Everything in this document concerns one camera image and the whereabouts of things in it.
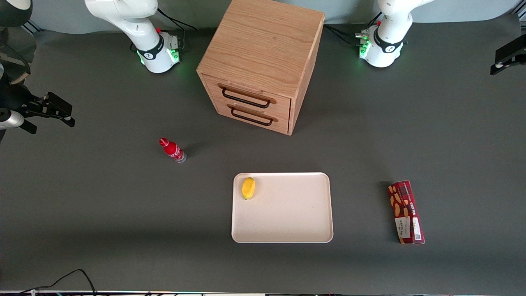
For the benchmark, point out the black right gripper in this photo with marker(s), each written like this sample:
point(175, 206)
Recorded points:
point(17, 98)

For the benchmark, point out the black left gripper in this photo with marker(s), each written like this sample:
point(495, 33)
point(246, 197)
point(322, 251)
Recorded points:
point(511, 54)

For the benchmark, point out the red tartan cookie box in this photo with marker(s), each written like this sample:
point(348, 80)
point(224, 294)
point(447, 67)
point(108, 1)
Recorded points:
point(407, 213)

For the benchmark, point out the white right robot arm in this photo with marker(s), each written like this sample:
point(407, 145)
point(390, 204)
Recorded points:
point(135, 20)

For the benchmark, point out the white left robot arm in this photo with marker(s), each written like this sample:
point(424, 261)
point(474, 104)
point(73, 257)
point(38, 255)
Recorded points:
point(388, 37)

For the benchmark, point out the cream plastic tray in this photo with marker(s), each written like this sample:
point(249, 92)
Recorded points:
point(287, 213)

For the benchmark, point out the red cola bottle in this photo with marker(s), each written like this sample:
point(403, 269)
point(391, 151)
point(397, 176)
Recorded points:
point(171, 149)

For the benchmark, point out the yellow mango toy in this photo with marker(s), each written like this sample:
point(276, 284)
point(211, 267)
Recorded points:
point(248, 188)

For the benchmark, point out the wooden drawer cabinet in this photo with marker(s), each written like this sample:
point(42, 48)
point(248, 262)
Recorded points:
point(263, 45)

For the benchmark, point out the wide wooden drawer front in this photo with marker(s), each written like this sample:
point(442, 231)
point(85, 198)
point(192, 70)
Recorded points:
point(283, 107)

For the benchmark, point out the narrow wooden drawer front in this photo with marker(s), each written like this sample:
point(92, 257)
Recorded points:
point(283, 123)

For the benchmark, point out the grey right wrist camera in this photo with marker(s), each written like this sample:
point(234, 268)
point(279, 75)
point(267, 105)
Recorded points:
point(12, 119)

